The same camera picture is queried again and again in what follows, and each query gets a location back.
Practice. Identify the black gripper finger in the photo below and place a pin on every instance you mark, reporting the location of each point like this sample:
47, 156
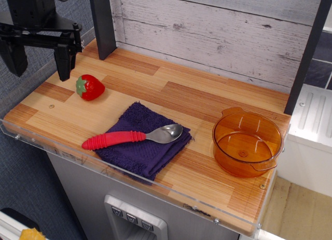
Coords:
65, 57
14, 57

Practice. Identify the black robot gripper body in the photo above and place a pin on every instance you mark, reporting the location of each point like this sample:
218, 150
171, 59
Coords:
35, 16

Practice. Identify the orange transparent plastic bowl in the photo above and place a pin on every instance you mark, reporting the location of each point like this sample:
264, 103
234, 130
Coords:
246, 144

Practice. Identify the red toy strawberry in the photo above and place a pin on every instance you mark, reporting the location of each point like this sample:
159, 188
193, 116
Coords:
88, 87

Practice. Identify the clear acrylic edge guard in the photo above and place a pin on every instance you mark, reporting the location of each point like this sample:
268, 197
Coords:
192, 178

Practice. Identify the purple folded cloth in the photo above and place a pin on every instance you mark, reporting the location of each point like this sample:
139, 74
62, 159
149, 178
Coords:
146, 158

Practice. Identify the grey toy kitchen cabinet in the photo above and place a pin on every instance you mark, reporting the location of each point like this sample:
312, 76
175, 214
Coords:
86, 188

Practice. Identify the silver toy dispenser panel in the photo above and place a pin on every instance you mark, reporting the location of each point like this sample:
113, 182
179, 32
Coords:
130, 222

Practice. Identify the yellow object bottom left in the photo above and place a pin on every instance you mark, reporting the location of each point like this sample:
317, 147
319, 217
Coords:
31, 234

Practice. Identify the white toy sink unit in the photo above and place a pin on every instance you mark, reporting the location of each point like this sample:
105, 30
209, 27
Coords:
306, 159

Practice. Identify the dark grey left post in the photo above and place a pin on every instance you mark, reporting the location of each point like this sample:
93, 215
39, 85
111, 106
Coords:
103, 27

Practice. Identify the dark grey post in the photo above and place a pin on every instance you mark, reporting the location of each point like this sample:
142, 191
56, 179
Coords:
103, 27
317, 28

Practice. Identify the red-handled metal spoon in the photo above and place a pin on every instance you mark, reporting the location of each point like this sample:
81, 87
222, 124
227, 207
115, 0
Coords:
163, 135

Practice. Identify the dark grey right post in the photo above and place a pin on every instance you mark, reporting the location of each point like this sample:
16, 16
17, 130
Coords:
317, 28

